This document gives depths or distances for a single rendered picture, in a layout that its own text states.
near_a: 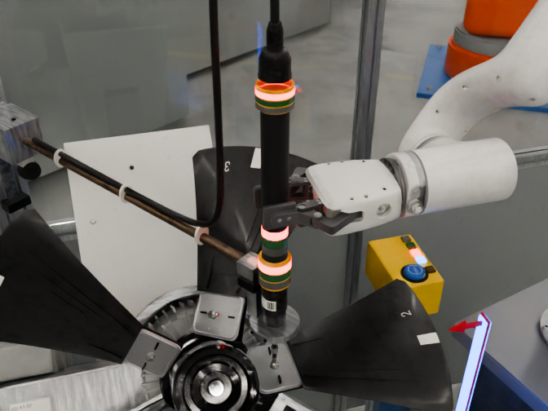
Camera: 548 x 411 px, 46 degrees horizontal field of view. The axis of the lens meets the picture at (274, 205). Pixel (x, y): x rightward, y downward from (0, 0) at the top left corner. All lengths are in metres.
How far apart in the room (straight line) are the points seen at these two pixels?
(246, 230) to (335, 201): 0.22
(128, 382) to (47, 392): 0.12
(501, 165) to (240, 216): 0.37
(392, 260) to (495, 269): 0.87
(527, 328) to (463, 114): 0.63
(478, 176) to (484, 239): 1.23
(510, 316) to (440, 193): 0.66
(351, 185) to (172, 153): 0.49
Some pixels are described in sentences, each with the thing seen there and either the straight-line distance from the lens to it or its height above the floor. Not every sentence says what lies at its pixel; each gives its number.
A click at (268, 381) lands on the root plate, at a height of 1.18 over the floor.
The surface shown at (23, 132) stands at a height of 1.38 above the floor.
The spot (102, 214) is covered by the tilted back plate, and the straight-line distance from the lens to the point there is 1.18.
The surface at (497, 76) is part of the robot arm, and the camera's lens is 0.87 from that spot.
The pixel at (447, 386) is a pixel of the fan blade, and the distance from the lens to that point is 1.03.
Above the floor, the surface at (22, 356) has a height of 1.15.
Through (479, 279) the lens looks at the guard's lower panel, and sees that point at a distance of 2.18.
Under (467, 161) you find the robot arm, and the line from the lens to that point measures 0.85.
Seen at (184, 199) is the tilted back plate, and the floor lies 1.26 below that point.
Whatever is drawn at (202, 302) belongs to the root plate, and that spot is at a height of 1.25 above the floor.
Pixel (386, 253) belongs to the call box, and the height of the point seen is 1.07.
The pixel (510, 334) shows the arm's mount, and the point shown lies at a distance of 1.42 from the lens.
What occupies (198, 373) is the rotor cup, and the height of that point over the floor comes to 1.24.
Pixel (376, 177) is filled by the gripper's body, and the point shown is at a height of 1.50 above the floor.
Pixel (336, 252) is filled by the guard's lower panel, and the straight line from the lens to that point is 1.85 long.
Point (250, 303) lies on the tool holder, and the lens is 0.91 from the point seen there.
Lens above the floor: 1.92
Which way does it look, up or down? 35 degrees down
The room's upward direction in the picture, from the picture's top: straight up
